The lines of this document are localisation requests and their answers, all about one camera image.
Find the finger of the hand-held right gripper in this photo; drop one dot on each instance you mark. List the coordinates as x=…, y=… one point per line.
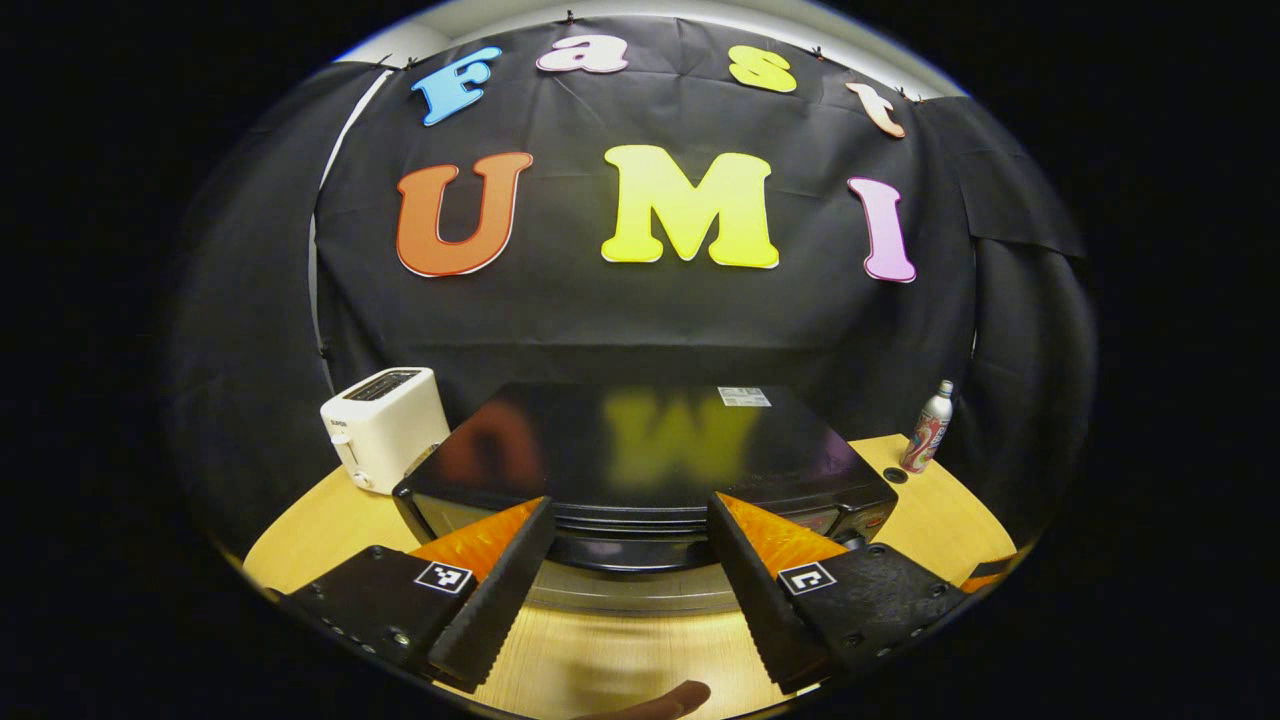
x=985, y=579

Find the black backdrop cloth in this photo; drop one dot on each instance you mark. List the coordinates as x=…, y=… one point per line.
x=600, y=320

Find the silver red drink bottle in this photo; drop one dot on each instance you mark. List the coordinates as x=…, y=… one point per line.
x=927, y=432

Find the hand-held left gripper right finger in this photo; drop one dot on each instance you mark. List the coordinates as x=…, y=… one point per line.
x=755, y=600

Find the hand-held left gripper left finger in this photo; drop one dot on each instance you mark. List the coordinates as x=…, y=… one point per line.
x=500, y=600

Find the white toaster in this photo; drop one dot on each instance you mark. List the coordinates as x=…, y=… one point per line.
x=385, y=425

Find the black electric oven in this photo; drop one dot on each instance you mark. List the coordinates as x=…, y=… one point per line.
x=640, y=450

